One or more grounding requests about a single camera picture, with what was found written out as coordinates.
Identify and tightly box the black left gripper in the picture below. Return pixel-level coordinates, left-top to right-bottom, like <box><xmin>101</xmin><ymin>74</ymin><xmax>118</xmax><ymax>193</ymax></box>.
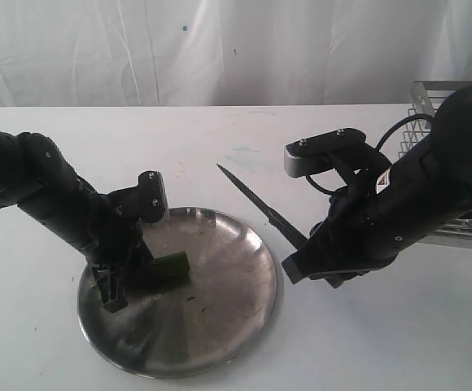
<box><xmin>84</xmin><ymin>187</ymin><xmax>154</xmax><ymax>313</ymax></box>

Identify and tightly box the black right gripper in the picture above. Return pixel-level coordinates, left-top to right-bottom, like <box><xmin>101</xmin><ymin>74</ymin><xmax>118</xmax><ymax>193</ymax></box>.
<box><xmin>281</xmin><ymin>182</ymin><xmax>399</xmax><ymax>283</ymax></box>

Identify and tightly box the black handled knife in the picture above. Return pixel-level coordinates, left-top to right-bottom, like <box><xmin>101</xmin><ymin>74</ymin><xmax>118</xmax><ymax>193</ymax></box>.
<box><xmin>216</xmin><ymin>164</ymin><xmax>308</xmax><ymax>249</ymax></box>

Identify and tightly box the green chili pepper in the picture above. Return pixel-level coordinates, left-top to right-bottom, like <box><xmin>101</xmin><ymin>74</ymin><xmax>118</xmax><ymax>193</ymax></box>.
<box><xmin>127</xmin><ymin>252</ymin><xmax>190</xmax><ymax>290</ymax></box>

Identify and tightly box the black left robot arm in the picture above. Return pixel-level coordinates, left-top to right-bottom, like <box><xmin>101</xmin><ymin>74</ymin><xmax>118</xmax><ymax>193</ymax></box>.
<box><xmin>0</xmin><ymin>131</ymin><xmax>167</xmax><ymax>313</ymax></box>

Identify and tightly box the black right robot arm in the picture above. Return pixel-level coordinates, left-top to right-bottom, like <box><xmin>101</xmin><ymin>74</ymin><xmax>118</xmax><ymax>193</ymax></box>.
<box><xmin>282</xmin><ymin>85</ymin><xmax>472</xmax><ymax>287</ymax></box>

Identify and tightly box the round steel plate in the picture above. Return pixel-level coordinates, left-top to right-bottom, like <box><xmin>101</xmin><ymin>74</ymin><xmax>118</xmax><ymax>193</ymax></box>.
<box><xmin>77</xmin><ymin>207</ymin><xmax>278</xmax><ymax>379</ymax></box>

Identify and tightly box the white backdrop curtain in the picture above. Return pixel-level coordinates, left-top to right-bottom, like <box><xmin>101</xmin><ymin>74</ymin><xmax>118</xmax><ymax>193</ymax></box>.
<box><xmin>0</xmin><ymin>1</ymin><xmax>472</xmax><ymax>106</ymax></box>

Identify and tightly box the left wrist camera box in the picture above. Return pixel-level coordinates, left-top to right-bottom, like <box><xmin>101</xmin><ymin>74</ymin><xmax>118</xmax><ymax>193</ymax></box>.
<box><xmin>138</xmin><ymin>170</ymin><xmax>168</xmax><ymax>224</ymax></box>

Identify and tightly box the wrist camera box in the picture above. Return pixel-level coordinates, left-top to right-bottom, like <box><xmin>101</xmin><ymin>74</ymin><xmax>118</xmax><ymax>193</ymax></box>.
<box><xmin>138</xmin><ymin>170</ymin><xmax>168</xmax><ymax>224</ymax></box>
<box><xmin>284</xmin><ymin>128</ymin><xmax>366</xmax><ymax>178</ymax></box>

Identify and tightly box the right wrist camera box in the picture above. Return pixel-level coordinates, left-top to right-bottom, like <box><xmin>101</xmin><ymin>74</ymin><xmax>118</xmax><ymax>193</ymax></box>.
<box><xmin>284</xmin><ymin>128</ymin><xmax>366</xmax><ymax>178</ymax></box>

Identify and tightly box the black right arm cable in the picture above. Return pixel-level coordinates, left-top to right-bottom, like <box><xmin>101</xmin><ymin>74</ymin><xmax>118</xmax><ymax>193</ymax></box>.
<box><xmin>304</xmin><ymin>112</ymin><xmax>436</xmax><ymax>197</ymax></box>

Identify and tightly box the steel wire utensil rack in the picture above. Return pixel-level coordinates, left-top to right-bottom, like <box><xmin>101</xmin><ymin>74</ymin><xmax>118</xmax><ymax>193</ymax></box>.
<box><xmin>399</xmin><ymin>81</ymin><xmax>472</xmax><ymax>249</ymax></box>

